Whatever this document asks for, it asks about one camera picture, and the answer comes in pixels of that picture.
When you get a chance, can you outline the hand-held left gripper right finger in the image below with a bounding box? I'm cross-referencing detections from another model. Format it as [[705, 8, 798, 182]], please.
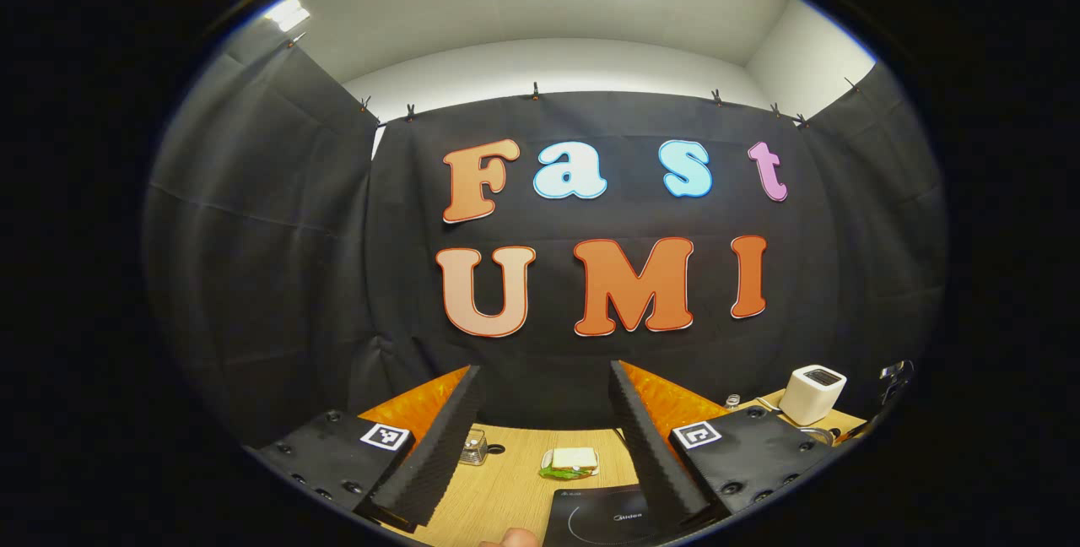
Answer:
[[609, 360, 836, 533]]

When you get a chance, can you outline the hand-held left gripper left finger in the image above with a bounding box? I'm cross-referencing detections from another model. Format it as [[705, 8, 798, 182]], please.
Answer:
[[253, 364, 483, 533]]

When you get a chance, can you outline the black induction cooktop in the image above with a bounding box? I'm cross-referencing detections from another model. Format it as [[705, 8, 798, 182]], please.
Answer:
[[543, 485, 676, 547]]

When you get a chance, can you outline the white bread sandwich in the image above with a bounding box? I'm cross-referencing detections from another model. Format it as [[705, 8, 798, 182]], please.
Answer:
[[539, 447, 601, 481]]

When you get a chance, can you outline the white toaster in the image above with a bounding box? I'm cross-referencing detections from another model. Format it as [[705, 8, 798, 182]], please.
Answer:
[[778, 365, 847, 427]]

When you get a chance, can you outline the black backdrop cloth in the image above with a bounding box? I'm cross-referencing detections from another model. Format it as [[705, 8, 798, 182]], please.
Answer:
[[142, 19, 950, 447]]

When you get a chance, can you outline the dark metallic object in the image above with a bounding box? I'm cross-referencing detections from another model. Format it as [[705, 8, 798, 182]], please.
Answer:
[[877, 360, 916, 404]]

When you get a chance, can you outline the row of black cloth clips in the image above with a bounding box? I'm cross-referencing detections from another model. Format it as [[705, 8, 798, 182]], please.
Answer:
[[287, 32, 863, 131]]

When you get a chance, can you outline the ceiling light panel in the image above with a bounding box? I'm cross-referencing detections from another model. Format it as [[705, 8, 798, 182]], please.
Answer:
[[264, 0, 311, 33]]

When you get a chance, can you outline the small clear wire holder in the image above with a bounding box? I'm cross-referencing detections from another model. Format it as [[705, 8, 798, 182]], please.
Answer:
[[458, 427, 489, 466]]

